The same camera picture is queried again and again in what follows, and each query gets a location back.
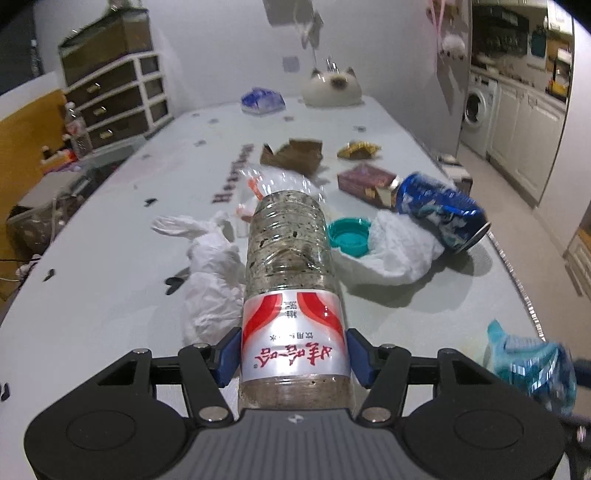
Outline teal blue snack wrapper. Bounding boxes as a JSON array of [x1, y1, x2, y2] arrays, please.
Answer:
[[484, 320, 577, 415]]

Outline white plastic bag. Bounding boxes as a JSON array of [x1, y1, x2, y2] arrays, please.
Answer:
[[151, 211, 245, 345]]

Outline white fluffy towel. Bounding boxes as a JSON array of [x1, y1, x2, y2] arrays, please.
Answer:
[[332, 210, 444, 286]]

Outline blue soda can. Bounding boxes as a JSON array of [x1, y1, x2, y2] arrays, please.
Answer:
[[396, 172, 491, 253]]

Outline clear bottle red label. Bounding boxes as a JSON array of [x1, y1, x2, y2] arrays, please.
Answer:
[[239, 191, 353, 410]]

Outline teal plastic lid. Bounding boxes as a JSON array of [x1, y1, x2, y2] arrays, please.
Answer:
[[327, 217, 370, 258]]

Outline grey box on side table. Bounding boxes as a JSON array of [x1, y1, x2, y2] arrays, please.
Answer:
[[5, 171, 96, 255]]

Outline maroon snack box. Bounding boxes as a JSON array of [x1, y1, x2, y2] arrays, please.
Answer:
[[338, 164, 401, 210]]

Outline clear zip bag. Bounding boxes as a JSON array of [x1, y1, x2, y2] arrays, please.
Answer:
[[235, 163, 327, 238]]

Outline water bottle by cabinet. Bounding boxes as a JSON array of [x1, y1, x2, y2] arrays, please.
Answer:
[[64, 102, 93, 159]]

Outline gold foil wrapper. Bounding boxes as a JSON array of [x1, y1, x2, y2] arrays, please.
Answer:
[[337, 141, 381, 160]]

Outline white kitchen cabinets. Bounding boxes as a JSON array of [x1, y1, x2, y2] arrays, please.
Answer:
[[488, 82, 566, 204]]

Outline white washing machine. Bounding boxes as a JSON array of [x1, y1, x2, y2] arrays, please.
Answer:
[[460, 72, 499, 158]]

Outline brown torn cardboard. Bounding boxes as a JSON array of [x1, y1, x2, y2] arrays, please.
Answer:
[[259, 139, 322, 178]]

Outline white drawer cabinet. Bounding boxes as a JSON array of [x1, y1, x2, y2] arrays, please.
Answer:
[[65, 51, 173, 149]]

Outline blue tissue pack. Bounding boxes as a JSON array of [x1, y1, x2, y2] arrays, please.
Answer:
[[240, 87, 286, 115]]

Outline white cat ceramic figure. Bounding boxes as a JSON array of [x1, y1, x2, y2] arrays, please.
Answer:
[[301, 68, 363, 108]]

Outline glass terrarium tank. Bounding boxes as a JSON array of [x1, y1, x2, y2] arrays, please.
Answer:
[[58, 7, 153, 86]]

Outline fluffy sheep wall toy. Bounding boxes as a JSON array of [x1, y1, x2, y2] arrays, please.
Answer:
[[440, 34, 467, 60]]

